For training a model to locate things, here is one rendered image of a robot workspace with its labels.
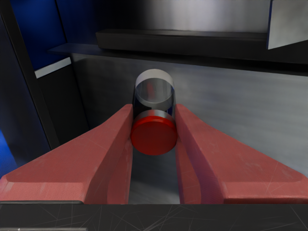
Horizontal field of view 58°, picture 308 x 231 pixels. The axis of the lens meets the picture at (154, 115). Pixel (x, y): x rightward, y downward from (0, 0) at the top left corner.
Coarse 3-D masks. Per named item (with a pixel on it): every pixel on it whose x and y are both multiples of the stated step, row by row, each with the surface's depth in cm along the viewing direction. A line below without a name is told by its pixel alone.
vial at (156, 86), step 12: (144, 72) 15; (156, 72) 14; (144, 84) 14; (156, 84) 13; (168, 84) 14; (144, 96) 13; (156, 96) 13; (168, 96) 13; (144, 108) 12; (156, 108) 12; (168, 108) 12
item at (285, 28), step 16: (272, 0) 17; (288, 0) 17; (304, 0) 17; (272, 16) 17; (288, 16) 18; (304, 16) 18; (272, 32) 18; (288, 32) 18; (304, 32) 19; (272, 48) 18
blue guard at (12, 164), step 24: (0, 24) 23; (0, 48) 24; (0, 72) 24; (0, 96) 25; (24, 96) 26; (0, 120) 25; (24, 120) 27; (0, 144) 25; (24, 144) 27; (48, 144) 30; (0, 168) 26
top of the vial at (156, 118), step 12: (144, 120) 11; (156, 120) 11; (168, 120) 12; (132, 132) 12; (144, 132) 12; (156, 132) 12; (168, 132) 12; (132, 144) 12; (144, 144) 12; (156, 144) 12; (168, 144) 12
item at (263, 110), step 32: (96, 64) 37; (128, 64) 34; (160, 64) 27; (192, 64) 25; (224, 64) 24; (256, 64) 23; (288, 64) 22; (96, 96) 40; (128, 96) 36; (192, 96) 30; (224, 96) 28; (256, 96) 26; (288, 96) 25; (224, 128) 30; (256, 128) 28; (288, 128) 26; (160, 160) 39; (288, 160) 28; (160, 192) 42
